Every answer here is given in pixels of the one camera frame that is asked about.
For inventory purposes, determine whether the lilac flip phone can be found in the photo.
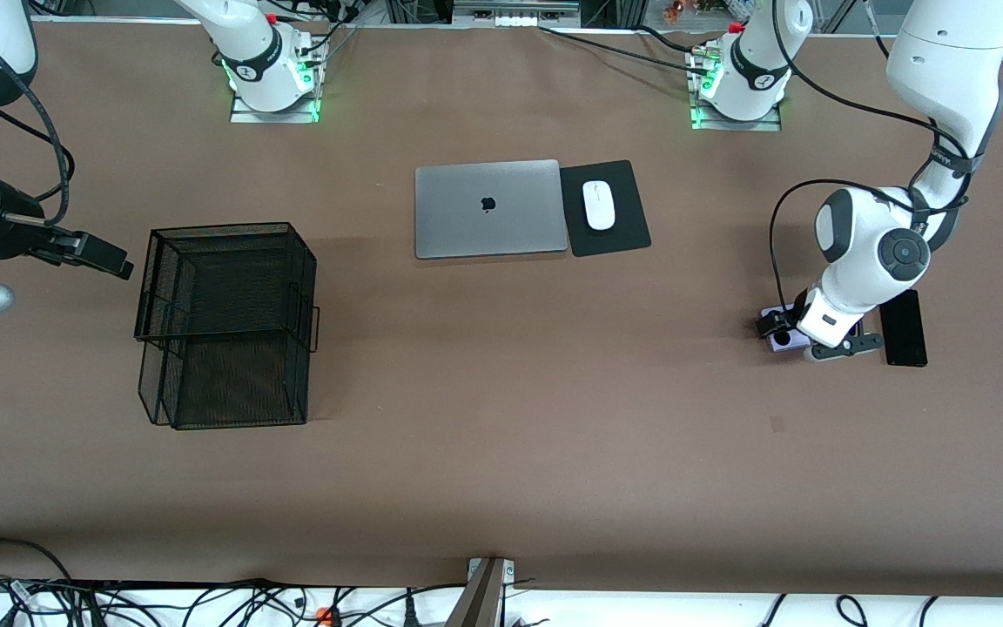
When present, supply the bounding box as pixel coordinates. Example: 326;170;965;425
759;305;816;354

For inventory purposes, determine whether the white computer mouse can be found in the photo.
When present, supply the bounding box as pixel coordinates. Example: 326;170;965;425
582;179;616;232

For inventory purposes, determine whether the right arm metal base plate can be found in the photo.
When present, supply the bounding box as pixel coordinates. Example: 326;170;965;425
230;54;322;125

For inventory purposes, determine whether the black slab smartphone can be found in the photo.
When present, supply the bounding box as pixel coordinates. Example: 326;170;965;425
879;289;929;367

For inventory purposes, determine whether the aluminium camera mount post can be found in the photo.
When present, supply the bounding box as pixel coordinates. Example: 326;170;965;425
447;557;517;627

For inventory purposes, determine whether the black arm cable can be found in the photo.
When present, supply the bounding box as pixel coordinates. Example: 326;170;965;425
767;0;1003;314
0;13;76;227

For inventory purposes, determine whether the silver closed laptop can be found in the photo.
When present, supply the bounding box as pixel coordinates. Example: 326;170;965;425
414;158;570;260

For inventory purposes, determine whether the black looped floor cable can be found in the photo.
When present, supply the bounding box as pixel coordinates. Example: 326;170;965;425
0;537;76;627

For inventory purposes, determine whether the black cable on table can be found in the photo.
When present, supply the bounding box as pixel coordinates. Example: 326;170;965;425
539;24;711;75

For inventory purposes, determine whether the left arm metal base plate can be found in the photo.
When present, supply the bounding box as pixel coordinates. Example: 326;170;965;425
689;48;783;132

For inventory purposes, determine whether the black wire mesh two-tier rack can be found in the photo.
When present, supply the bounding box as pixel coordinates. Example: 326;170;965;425
133;221;321;430

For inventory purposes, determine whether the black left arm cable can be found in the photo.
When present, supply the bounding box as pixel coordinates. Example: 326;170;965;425
767;0;1003;314

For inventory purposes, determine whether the grey power strip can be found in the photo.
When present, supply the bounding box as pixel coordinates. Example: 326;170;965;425
452;0;581;29

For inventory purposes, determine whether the black mouse pad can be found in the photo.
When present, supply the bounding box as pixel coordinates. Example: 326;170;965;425
559;159;652;258

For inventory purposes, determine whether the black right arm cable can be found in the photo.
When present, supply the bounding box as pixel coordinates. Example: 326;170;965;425
0;13;76;227

